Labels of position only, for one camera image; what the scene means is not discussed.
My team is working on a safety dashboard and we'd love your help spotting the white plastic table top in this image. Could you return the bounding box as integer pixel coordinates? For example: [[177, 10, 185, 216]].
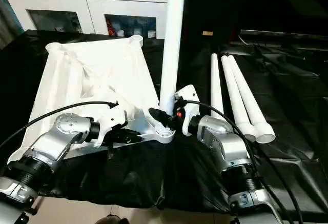
[[7, 34, 178, 169]]

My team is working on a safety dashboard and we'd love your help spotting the white plastic table leg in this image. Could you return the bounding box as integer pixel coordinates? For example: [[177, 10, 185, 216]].
[[210, 53, 224, 120], [227, 56, 276, 144], [220, 54, 257, 143], [154, 0, 186, 138]]

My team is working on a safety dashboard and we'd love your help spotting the black plastic mat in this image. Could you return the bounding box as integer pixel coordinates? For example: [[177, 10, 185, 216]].
[[0, 29, 328, 214]]

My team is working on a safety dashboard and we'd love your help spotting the black flat panel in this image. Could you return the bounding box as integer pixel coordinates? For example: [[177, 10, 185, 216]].
[[239, 29, 328, 43]]

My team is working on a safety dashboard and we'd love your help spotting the white cabinet with glass doors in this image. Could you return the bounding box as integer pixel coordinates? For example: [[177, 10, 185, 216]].
[[4, 0, 172, 40]]

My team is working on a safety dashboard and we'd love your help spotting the grey and blue curtain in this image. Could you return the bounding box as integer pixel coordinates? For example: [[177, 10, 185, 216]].
[[0, 0, 24, 52]]

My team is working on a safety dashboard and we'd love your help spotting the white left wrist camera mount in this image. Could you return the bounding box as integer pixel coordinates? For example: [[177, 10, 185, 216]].
[[96, 100, 129, 148]]

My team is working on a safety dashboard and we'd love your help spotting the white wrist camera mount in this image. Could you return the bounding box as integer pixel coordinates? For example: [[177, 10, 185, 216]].
[[96, 100, 129, 148], [175, 84, 201, 137]]

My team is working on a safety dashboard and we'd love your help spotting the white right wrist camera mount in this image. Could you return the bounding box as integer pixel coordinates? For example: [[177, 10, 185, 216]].
[[175, 84, 201, 137]]

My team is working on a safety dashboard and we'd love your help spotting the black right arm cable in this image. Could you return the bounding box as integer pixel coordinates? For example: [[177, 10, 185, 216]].
[[179, 97, 306, 224]]

